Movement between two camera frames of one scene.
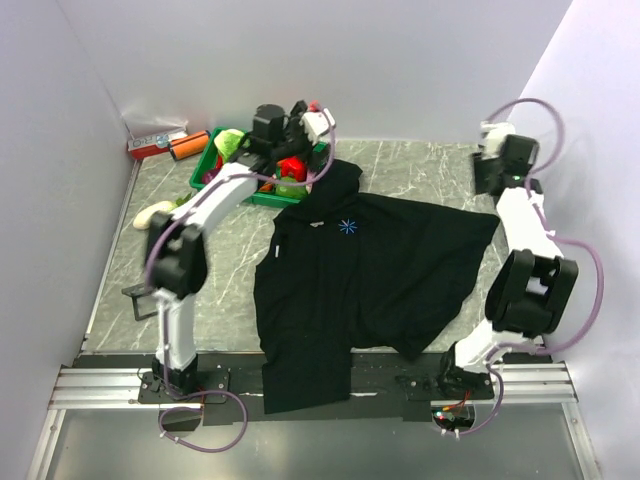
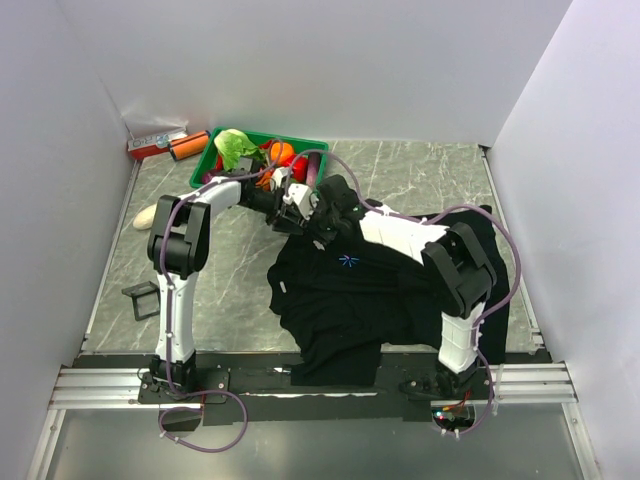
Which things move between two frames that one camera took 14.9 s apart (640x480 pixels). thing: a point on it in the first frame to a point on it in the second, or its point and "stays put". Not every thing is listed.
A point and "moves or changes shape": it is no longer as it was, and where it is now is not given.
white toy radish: x=142 y=218 stays put
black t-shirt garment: x=343 y=271 moves or changes shape
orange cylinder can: x=189 y=145 stays put
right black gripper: x=479 y=166 to x=326 y=237
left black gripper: x=294 y=124 to x=283 y=219
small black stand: x=138 y=290 stays put
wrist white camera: x=317 y=123 to x=301 y=195
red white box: x=143 y=147 stays put
